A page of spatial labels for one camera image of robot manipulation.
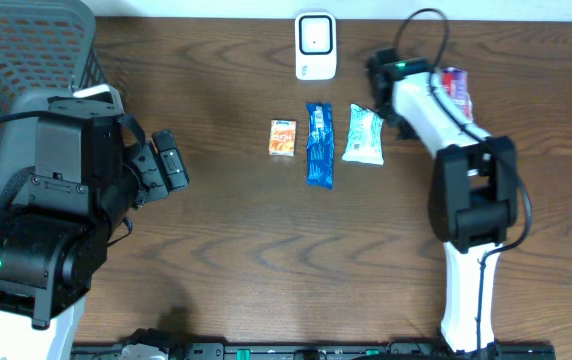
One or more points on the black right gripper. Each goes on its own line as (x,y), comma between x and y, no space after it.
(379,80)

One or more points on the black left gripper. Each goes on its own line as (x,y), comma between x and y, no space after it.
(153,170)

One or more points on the purple Carefree liner pack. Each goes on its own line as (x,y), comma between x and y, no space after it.
(455,82)

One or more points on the mint green tissue pack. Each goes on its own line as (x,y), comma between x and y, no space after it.
(364,137)

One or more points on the blue Oreo cookie pack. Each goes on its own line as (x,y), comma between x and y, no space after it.
(320,146)

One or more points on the orange tissue pack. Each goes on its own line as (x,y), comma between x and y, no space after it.
(282,138)

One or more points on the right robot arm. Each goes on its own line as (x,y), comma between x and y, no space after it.
(473,193)

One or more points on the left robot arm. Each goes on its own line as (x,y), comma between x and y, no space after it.
(58,217)

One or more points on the grey plastic mesh basket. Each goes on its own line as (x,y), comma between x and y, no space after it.
(46,50)

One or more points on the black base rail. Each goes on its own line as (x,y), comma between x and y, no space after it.
(393,350)

